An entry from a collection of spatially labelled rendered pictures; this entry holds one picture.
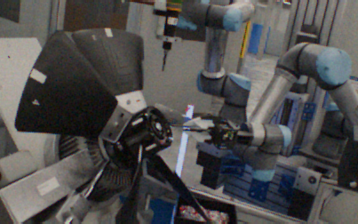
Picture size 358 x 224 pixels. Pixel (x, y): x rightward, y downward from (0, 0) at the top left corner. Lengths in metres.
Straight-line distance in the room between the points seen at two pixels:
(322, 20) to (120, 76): 1.11
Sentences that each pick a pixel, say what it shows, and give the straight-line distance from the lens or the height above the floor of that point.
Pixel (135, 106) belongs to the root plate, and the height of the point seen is 1.25.
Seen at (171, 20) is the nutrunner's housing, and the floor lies 1.49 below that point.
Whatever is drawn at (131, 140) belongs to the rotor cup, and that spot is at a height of 1.19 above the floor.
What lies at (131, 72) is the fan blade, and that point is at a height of 1.33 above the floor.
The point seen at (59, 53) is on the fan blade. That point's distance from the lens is 0.80.
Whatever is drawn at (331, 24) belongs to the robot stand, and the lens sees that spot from 1.87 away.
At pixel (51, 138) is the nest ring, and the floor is 1.14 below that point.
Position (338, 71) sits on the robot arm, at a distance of 1.28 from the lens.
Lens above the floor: 1.51
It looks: 15 degrees down
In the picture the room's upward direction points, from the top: 10 degrees clockwise
